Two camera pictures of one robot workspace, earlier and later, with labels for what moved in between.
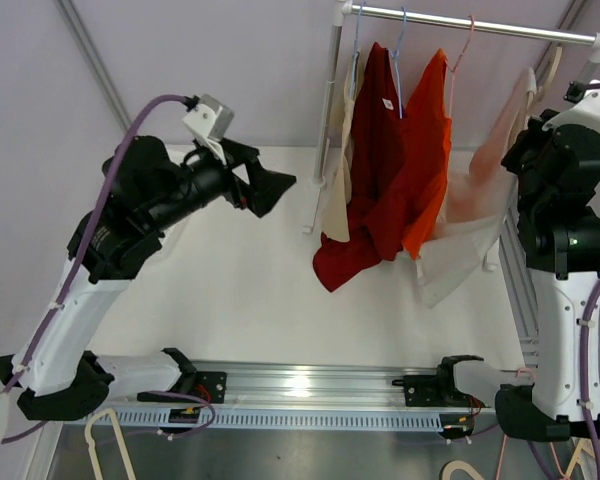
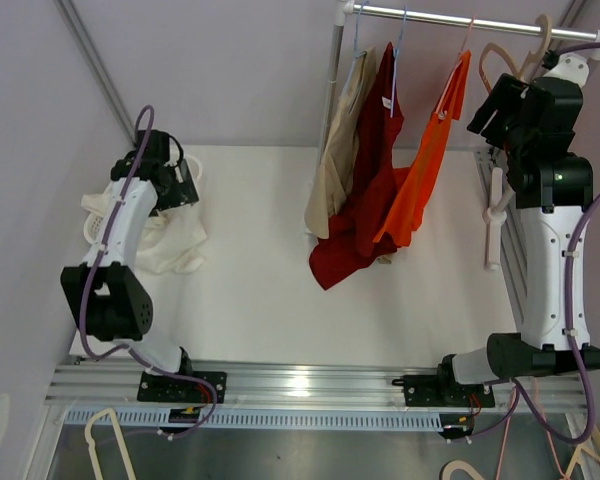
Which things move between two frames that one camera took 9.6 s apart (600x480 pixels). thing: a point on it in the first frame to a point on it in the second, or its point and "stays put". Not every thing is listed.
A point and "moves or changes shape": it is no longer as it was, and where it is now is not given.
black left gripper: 267,187 to 184,192
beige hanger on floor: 91,444 stays put
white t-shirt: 477,199 to 171,242
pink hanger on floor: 505,435 stays put
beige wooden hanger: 550,73 moves or changes shape
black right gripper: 537,133 to 508,96
